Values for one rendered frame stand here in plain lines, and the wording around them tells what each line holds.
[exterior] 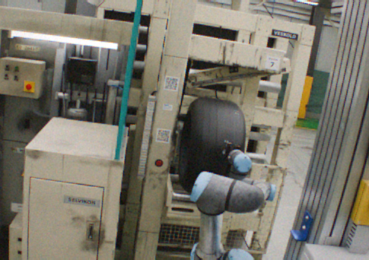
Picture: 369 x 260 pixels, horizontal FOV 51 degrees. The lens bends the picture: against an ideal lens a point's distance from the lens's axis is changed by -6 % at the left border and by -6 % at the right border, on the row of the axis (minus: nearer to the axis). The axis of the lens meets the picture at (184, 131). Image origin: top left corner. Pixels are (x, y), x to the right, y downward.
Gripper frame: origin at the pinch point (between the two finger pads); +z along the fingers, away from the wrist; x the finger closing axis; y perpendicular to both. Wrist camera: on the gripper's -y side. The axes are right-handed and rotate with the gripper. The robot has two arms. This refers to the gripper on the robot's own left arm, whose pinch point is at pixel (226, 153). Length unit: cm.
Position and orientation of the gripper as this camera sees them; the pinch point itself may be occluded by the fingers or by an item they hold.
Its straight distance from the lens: 213.5
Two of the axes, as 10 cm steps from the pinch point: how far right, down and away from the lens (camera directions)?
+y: 1.4, -9.8, -1.3
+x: -9.8, -1.3, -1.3
